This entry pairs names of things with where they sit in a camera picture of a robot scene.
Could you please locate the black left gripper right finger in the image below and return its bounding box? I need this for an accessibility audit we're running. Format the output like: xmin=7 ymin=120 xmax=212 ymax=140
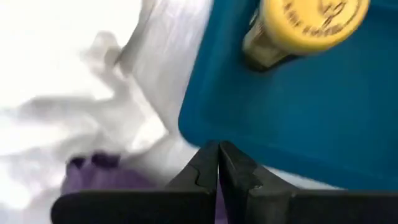
xmin=220 ymin=141 xmax=398 ymax=224

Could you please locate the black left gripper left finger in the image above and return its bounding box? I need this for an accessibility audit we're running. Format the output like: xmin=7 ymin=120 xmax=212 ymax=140
xmin=50 ymin=141 xmax=221 ymax=224

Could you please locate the yellow lid spice jar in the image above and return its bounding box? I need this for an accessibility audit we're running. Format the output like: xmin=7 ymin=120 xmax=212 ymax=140
xmin=241 ymin=0 xmax=371 ymax=73

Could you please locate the purple cloth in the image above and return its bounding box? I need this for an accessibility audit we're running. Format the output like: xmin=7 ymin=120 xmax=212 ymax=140
xmin=60 ymin=152 xmax=229 ymax=224

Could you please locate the teal plastic tray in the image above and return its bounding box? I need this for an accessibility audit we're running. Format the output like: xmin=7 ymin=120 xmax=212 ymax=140
xmin=177 ymin=0 xmax=398 ymax=192

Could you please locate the white cloth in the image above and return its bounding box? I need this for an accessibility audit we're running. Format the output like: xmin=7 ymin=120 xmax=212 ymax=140
xmin=0 ymin=0 xmax=169 ymax=215

